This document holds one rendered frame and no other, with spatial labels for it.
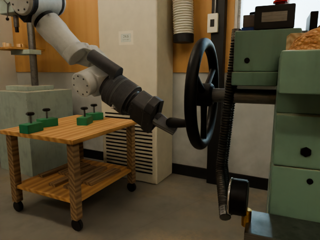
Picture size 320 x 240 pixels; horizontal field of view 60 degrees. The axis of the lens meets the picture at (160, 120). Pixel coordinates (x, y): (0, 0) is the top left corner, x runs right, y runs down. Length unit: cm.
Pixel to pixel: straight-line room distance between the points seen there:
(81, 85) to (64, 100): 196
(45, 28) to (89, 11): 199
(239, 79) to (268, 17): 14
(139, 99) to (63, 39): 26
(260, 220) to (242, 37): 38
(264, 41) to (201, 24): 159
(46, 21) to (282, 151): 64
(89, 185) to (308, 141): 146
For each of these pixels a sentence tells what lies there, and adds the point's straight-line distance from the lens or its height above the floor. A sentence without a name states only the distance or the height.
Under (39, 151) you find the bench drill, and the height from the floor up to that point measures 20.
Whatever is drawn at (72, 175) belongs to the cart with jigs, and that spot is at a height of 33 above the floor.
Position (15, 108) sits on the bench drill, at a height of 57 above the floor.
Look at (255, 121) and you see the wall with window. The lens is 214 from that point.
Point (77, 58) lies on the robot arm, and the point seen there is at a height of 91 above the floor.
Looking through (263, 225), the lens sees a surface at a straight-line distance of 52.
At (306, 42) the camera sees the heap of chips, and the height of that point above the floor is 91.
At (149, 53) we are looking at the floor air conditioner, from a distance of 206.
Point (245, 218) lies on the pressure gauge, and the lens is 52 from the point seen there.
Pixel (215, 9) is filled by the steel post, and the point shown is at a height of 130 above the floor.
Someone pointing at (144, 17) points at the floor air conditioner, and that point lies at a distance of 211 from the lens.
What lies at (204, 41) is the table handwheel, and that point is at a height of 94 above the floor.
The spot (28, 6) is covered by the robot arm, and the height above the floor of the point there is 103.
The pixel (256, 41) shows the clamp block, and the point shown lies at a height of 93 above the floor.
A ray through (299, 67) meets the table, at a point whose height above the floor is 88.
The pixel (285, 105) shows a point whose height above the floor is 81.
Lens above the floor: 87
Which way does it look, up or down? 10 degrees down
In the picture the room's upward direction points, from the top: straight up
